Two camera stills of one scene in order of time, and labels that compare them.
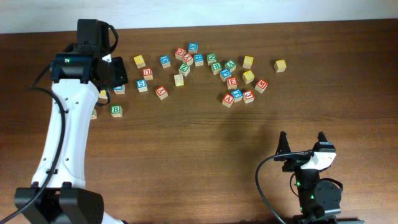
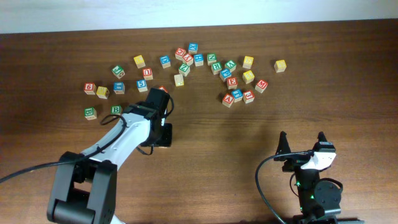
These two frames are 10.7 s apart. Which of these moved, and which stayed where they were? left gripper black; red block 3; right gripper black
Moved: left gripper black
Stayed: right gripper black; red block 3
